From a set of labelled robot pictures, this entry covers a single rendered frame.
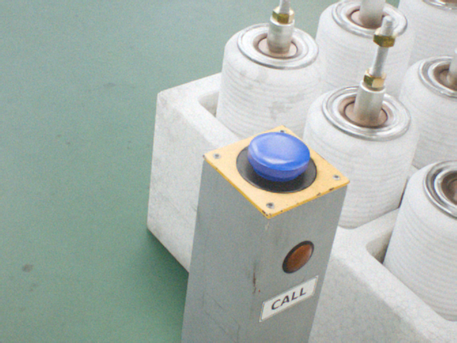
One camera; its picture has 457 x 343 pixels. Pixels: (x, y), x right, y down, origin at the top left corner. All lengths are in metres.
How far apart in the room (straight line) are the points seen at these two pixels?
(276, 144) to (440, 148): 0.28
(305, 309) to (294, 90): 0.23
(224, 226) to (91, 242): 0.40
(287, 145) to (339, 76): 0.32
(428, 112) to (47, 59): 0.61
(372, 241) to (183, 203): 0.23
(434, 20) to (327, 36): 0.13
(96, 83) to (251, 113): 0.42
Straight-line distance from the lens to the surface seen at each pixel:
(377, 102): 0.77
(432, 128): 0.84
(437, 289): 0.73
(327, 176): 0.60
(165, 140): 0.91
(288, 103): 0.83
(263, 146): 0.59
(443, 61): 0.88
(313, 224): 0.61
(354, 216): 0.79
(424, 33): 0.98
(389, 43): 0.74
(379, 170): 0.76
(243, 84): 0.83
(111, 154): 1.10
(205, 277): 0.66
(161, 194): 0.95
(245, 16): 1.41
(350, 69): 0.90
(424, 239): 0.71
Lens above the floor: 0.68
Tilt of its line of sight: 38 degrees down
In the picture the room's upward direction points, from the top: 8 degrees clockwise
